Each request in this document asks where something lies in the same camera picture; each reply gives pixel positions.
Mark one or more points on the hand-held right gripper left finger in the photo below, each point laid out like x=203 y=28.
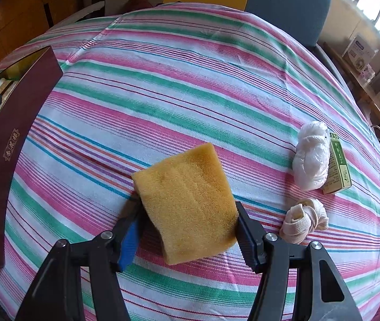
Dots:
x=130 y=244

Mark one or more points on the dark red cloth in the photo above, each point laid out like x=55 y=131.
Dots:
x=141 y=2

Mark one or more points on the maroon box with gold interior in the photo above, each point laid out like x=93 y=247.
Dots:
x=9 y=140

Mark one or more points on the wooden wardrobe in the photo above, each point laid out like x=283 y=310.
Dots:
x=9 y=13

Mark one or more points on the beige cloth roll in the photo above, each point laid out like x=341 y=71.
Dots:
x=305 y=220

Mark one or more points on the wooden side table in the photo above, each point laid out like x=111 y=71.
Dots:
x=360 y=88

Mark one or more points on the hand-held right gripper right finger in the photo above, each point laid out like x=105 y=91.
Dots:
x=245 y=240

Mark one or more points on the yellow sponge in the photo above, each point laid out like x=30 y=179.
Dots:
x=186 y=200

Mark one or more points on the grey yellow blue chair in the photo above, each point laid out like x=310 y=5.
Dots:
x=287 y=3

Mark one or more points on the green carton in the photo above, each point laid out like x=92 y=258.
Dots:
x=338 y=170

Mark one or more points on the white printed box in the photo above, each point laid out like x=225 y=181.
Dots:
x=358 y=52

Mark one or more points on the striped cloth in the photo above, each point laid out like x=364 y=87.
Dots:
x=183 y=90

